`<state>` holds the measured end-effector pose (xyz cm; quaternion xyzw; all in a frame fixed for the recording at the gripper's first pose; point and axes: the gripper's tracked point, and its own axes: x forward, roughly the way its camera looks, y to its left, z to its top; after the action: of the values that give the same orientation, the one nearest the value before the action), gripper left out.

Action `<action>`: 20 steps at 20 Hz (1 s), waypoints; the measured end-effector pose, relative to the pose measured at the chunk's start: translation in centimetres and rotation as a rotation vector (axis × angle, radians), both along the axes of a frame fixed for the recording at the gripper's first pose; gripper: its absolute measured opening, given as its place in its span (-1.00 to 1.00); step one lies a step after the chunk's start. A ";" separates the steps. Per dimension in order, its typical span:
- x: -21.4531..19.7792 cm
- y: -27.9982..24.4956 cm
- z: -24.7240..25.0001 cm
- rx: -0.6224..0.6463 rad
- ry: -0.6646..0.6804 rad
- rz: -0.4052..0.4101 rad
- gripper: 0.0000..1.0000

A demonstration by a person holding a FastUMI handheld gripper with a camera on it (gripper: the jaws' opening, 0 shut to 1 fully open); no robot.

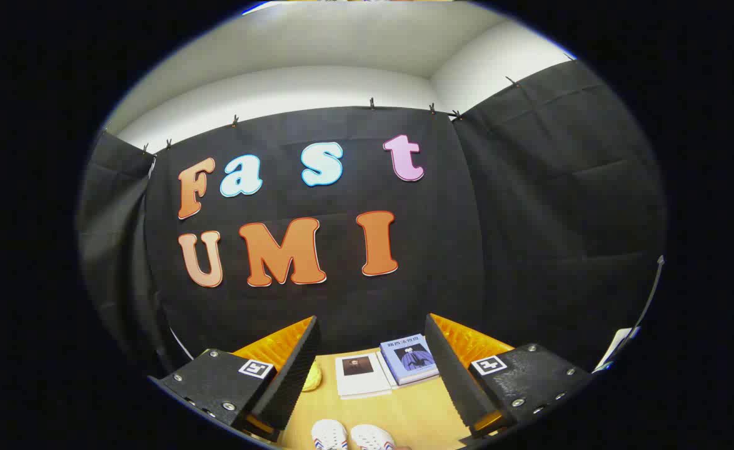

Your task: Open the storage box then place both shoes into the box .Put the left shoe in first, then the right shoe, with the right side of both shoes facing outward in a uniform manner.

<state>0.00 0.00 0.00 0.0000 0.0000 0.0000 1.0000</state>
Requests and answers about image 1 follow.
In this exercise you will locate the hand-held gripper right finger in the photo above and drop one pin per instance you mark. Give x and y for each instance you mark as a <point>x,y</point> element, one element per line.
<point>457,381</point>

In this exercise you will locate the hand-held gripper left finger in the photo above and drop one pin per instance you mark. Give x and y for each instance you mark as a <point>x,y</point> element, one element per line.
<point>292,381</point>

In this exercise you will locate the white canvas shoe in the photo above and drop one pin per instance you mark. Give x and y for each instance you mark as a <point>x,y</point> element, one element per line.
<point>329,435</point>
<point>370,439</point>

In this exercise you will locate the yellow round plush toy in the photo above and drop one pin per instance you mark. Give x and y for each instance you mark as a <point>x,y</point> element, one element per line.
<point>312,378</point>

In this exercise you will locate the blue book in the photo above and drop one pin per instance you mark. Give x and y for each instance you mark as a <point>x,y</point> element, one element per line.
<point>398,351</point>

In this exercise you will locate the white book with portrait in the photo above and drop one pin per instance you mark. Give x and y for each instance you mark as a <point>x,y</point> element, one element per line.
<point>361,382</point>

